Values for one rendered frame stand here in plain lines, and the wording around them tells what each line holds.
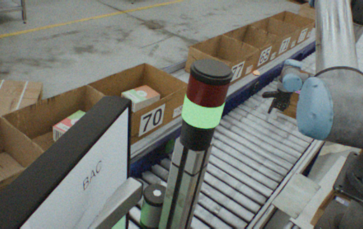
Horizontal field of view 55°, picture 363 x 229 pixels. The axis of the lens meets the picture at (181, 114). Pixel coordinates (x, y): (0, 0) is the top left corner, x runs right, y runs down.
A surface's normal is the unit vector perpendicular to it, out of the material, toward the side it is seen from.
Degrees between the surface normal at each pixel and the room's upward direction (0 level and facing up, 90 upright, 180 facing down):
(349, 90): 17
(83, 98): 90
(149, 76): 90
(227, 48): 90
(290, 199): 0
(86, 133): 4
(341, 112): 63
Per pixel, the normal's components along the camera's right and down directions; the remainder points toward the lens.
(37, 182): 0.10, -0.84
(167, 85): -0.59, 0.35
